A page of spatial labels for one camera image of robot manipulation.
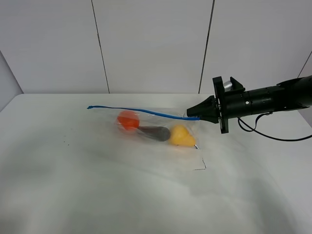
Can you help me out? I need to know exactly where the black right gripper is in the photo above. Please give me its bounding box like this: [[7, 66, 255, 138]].
[[186, 77, 243, 134]]

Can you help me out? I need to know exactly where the clear zip bag blue seal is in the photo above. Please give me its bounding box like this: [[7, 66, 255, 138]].
[[87, 105, 200, 150]]

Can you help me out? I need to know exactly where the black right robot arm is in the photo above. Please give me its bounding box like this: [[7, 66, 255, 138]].
[[186, 76, 312, 134]]

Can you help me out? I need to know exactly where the yellow pear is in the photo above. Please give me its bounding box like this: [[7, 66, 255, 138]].
[[169, 125, 196, 147]]

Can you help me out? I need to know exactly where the dark purple eggplant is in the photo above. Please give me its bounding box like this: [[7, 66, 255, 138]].
[[138, 126, 171, 142]]

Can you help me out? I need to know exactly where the orange fruit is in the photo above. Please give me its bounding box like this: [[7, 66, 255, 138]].
[[117, 110, 140, 131]]

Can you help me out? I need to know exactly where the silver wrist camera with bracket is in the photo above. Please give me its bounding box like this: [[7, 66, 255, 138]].
[[223, 77, 245, 92]]

